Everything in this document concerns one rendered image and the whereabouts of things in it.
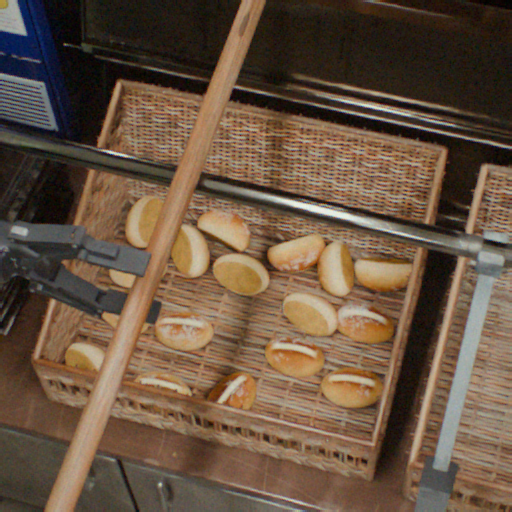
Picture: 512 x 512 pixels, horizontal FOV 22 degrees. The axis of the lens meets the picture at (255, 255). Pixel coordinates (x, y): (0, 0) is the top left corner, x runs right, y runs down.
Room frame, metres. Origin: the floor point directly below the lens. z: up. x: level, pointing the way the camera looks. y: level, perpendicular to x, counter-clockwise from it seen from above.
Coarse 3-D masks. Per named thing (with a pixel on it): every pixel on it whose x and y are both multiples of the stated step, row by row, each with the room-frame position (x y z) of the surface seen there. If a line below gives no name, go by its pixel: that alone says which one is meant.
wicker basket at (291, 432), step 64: (128, 128) 1.28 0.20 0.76; (192, 128) 1.25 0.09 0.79; (256, 128) 1.22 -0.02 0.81; (320, 128) 1.19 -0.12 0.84; (128, 192) 1.25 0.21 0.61; (320, 192) 1.16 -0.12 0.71; (384, 192) 1.13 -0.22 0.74; (256, 256) 1.11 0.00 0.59; (384, 256) 1.08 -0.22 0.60; (64, 320) 0.97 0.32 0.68; (256, 320) 0.99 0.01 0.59; (64, 384) 0.90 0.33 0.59; (128, 384) 0.82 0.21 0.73; (192, 384) 0.88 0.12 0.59; (256, 384) 0.87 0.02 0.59; (320, 384) 0.86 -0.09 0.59; (384, 384) 0.78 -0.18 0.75; (256, 448) 0.76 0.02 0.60; (320, 448) 0.75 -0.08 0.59
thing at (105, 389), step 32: (256, 0) 1.16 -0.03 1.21; (224, 64) 1.05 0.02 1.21; (224, 96) 1.01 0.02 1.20; (192, 160) 0.91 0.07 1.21; (192, 192) 0.87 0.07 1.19; (160, 224) 0.82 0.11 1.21; (160, 256) 0.78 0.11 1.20; (128, 320) 0.69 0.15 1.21; (128, 352) 0.66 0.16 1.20; (96, 384) 0.62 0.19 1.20; (96, 416) 0.58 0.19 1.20; (96, 448) 0.54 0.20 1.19; (64, 480) 0.50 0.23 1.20
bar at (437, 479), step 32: (0, 128) 1.00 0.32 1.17; (64, 160) 0.95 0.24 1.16; (96, 160) 0.94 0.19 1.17; (128, 160) 0.94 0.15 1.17; (224, 192) 0.88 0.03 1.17; (256, 192) 0.87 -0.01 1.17; (288, 192) 0.87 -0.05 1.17; (352, 224) 0.82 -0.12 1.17; (384, 224) 0.81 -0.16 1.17; (416, 224) 0.81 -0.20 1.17; (480, 256) 0.76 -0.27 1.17; (480, 288) 0.74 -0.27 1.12; (480, 320) 0.71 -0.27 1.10; (448, 416) 0.62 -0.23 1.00; (448, 448) 0.59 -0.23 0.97; (448, 480) 0.55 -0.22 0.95
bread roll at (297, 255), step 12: (300, 240) 1.10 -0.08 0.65; (312, 240) 1.10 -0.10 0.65; (276, 252) 1.08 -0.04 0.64; (288, 252) 1.08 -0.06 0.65; (300, 252) 1.08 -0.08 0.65; (312, 252) 1.08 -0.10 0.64; (276, 264) 1.07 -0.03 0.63; (288, 264) 1.07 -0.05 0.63; (300, 264) 1.06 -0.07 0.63; (312, 264) 1.07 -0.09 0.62
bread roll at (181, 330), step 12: (180, 312) 0.99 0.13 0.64; (192, 312) 0.99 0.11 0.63; (156, 324) 0.98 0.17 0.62; (168, 324) 0.97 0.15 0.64; (180, 324) 0.96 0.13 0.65; (192, 324) 0.96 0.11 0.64; (204, 324) 0.96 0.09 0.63; (156, 336) 0.96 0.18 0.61; (168, 336) 0.95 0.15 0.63; (180, 336) 0.95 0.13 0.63; (192, 336) 0.95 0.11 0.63; (204, 336) 0.95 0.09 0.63; (180, 348) 0.94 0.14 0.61; (192, 348) 0.93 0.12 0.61
